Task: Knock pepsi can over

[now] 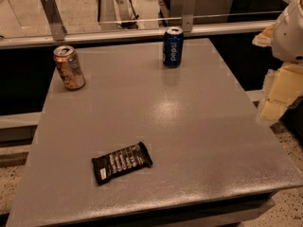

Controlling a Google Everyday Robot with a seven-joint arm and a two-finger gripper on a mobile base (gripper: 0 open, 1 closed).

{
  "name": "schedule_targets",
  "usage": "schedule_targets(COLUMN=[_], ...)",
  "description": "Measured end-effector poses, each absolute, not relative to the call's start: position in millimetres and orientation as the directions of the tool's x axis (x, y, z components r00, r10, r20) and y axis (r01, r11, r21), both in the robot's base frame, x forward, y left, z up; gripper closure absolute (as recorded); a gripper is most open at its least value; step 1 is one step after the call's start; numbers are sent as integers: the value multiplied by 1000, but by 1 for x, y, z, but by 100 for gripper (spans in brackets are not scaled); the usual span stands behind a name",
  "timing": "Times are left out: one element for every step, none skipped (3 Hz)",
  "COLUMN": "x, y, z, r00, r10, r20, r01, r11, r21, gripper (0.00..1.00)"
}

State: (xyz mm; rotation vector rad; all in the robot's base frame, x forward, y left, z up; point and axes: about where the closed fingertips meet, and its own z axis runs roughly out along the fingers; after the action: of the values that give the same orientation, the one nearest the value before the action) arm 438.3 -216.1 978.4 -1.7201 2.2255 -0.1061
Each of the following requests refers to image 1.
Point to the orange soda can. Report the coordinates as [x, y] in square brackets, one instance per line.
[68, 67]

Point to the right metal rail bracket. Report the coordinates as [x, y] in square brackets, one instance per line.
[188, 14]

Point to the black snack bar wrapper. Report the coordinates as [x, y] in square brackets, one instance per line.
[121, 162]

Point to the left metal rail bracket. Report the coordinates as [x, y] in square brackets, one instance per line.
[54, 19]

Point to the blue pepsi can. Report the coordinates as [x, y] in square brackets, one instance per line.
[173, 46]

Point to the metal rail bracket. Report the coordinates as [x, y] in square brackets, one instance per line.
[188, 14]
[54, 19]

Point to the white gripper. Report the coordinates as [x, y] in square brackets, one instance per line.
[290, 37]

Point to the horizontal metal rail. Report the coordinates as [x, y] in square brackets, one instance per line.
[119, 36]

